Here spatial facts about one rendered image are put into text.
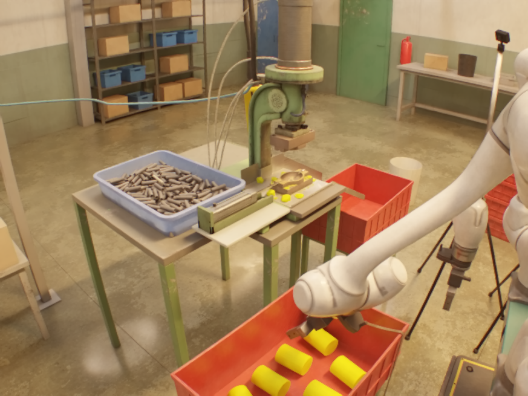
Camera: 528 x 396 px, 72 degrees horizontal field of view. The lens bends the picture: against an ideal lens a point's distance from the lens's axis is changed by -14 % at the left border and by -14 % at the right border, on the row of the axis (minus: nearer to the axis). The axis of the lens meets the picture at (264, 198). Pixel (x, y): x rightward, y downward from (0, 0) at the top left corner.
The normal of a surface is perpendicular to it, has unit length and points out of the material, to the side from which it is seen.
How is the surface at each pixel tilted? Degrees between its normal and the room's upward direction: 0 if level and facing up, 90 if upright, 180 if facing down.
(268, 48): 90
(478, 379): 0
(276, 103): 90
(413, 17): 90
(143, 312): 0
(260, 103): 90
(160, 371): 0
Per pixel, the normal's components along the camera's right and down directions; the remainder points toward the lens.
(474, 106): -0.66, 0.34
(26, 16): 0.75, 0.30
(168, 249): 0.00, -0.89
